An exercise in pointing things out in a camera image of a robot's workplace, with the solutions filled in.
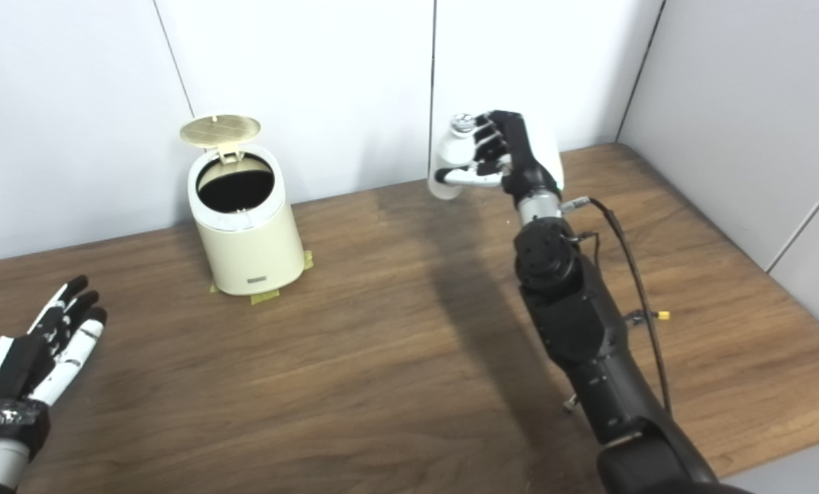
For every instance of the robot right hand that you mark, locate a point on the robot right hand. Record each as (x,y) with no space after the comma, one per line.
(526,158)

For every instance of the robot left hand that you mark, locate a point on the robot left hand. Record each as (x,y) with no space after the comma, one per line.
(21,363)

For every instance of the small white plastic bottle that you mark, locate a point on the small white plastic bottle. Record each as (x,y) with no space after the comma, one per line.
(452,151)

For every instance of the round cream bin lid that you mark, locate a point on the round cream bin lid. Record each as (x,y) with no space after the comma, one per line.
(220,129)

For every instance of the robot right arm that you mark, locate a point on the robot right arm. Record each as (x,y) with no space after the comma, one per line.
(581,329)

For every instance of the cream-colored bin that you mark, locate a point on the cream-colored bin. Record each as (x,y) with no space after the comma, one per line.
(251,254)

